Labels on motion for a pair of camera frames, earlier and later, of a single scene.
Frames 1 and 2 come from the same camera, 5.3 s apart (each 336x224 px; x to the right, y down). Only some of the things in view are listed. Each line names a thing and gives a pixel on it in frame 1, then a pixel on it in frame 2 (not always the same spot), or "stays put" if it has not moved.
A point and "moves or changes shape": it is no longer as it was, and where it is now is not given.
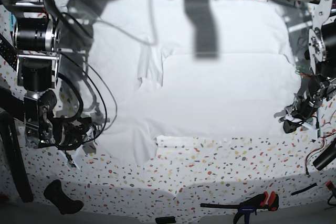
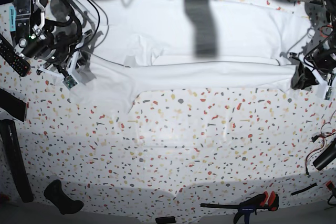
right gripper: [302, 110] -> [319, 64]
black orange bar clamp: [262, 201] stays put
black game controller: [54, 193] stays put
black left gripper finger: [289, 126] -> [303, 77]
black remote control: [9, 53] stays put
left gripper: [70, 134] -> [63, 59]
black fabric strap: [13, 106] stays put
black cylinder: [326, 157] stays put
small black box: [166, 220] stays put
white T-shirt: [185, 64] moves or changes shape
